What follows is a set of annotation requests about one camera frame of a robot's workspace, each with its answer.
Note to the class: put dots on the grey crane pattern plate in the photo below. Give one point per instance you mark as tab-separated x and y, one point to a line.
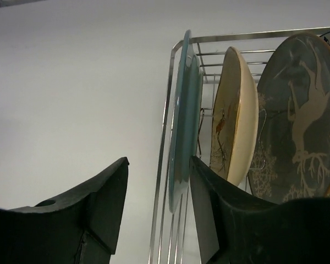
292	160

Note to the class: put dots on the beige bird plate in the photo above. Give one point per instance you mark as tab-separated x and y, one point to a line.
235	119

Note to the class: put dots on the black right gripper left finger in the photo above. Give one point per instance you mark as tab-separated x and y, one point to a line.
80	225

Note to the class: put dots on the teal blue plate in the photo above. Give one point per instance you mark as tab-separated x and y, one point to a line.
186	120

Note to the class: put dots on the metal wire dish rack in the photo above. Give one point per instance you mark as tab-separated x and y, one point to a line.
174	235

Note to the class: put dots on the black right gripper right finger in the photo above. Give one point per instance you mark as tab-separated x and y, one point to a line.
236	227

